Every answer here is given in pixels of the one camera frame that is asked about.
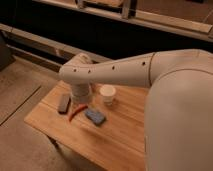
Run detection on red chili pepper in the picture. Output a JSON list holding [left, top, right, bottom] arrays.
[[68, 104, 88, 122]]

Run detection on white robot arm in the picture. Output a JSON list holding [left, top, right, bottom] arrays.
[[59, 49, 213, 171]]

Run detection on wooden table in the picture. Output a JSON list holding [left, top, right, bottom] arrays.
[[25, 81, 148, 171]]

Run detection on white paper cup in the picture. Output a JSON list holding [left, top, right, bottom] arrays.
[[99, 85, 116, 105]]

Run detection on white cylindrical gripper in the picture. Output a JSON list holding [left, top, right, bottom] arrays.
[[71, 84, 91, 103]]

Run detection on dark cabinet at left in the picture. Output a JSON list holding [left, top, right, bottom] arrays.
[[0, 34, 15, 71]]

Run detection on blue sponge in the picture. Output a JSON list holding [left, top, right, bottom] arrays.
[[84, 109, 106, 126]]

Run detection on dark grey rectangular block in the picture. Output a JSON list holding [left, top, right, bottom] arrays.
[[58, 94, 71, 114]]

